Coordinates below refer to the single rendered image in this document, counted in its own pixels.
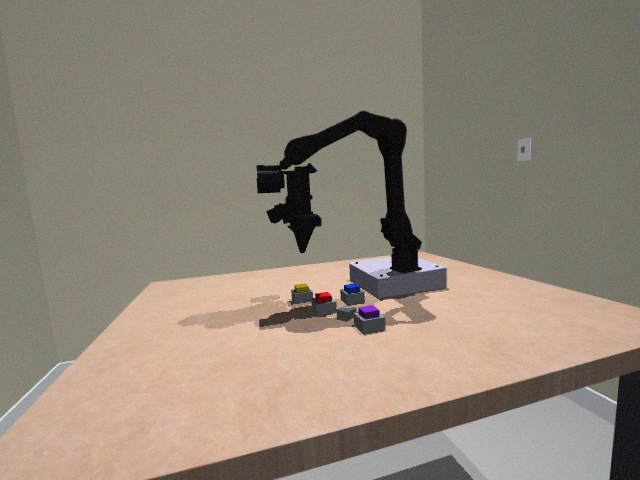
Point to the purple button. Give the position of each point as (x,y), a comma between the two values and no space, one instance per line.
(369,319)

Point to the yellow button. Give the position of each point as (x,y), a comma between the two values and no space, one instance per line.
(302,293)

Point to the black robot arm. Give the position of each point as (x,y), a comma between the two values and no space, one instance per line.
(391,138)

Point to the blue button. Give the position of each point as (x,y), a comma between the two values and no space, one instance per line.
(352,294)

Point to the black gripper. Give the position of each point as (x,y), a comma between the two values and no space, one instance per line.
(305,221)

